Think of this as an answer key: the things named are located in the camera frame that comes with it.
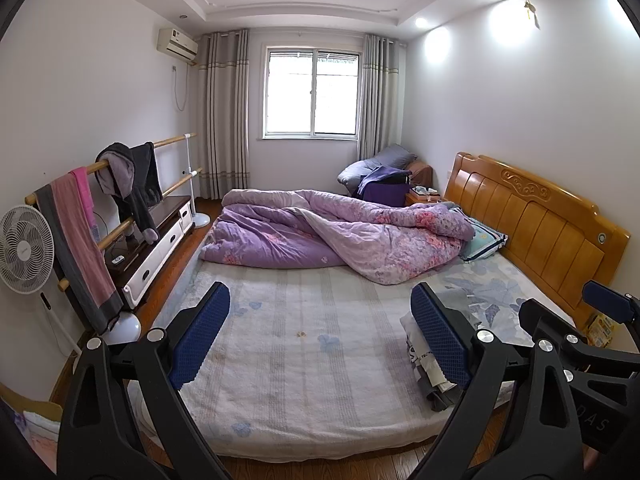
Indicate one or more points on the dark jacket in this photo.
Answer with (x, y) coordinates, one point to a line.
(142, 195)

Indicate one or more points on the ceiling spot light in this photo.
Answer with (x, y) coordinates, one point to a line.
(421, 22)

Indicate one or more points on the dark purple blanket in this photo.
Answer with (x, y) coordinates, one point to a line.
(382, 187)

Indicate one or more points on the grey pink striped towel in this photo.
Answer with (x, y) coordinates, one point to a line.
(82, 265)

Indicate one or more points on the blue-grey bedding bundle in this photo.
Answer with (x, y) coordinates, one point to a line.
(370, 162)

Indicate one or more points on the wooden barre rack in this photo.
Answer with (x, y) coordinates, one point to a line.
(170, 141)

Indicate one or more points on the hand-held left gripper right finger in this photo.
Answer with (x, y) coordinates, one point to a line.
(440, 340)

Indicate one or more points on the yellow box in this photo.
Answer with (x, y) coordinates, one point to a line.
(601, 331)

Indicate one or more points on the dark white tv cabinet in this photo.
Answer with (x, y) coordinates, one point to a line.
(150, 255)

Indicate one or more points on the brown chair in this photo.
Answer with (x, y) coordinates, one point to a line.
(422, 172)

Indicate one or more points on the bed with pale sheet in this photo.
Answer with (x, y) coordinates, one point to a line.
(280, 340)

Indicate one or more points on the cardboard box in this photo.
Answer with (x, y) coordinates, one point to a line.
(30, 401)

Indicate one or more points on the white air conditioner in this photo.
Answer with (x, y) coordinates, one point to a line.
(175, 42)

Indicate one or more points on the white standing fan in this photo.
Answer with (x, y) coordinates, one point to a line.
(22, 250)

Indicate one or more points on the pile of folded clothes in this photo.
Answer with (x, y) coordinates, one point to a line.
(415, 360)

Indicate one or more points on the hanging wall ornament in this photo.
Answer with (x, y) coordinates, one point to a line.
(531, 10)

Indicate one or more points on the pink white folded cloth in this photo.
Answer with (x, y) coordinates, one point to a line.
(42, 440)

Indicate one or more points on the grey garment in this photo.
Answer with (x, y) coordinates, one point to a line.
(115, 172)

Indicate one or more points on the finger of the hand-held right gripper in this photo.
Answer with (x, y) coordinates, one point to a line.
(535, 317)
(607, 300)

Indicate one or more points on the tissue box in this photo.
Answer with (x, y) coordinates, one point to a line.
(425, 190)

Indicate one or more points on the window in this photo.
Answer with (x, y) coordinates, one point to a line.
(312, 92)

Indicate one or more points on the light blue pillow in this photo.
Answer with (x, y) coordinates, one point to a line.
(482, 240)

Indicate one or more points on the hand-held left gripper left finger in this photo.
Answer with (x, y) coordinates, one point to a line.
(200, 335)

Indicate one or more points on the purple floral duvet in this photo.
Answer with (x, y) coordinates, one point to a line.
(260, 245)

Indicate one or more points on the wooden headboard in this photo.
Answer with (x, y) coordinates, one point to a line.
(540, 230)

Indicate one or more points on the wooden nightstand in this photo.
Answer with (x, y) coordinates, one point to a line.
(430, 200)

